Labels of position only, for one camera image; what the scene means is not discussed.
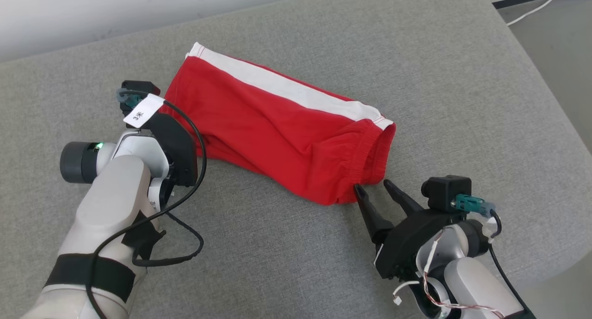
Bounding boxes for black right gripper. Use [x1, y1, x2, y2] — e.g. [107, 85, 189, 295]
[354, 179, 456, 280]

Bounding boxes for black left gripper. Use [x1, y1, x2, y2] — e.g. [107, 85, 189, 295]
[147, 112, 198, 188]

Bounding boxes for red shorts with white stripe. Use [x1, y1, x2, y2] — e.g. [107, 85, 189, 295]
[160, 42, 397, 206]

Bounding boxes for white paper cable label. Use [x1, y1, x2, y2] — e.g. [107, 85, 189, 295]
[123, 93, 165, 129]

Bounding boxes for teal right camera connector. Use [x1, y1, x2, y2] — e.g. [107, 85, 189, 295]
[451, 194, 496, 218]

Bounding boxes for red white wire bundle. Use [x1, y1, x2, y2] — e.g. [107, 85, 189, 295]
[393, 227, 507, 319]

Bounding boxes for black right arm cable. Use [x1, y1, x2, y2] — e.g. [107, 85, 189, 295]
[488, 210, 537, 319]

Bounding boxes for white floor cable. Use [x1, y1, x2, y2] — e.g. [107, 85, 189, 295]
[506, 0, 592, 27]

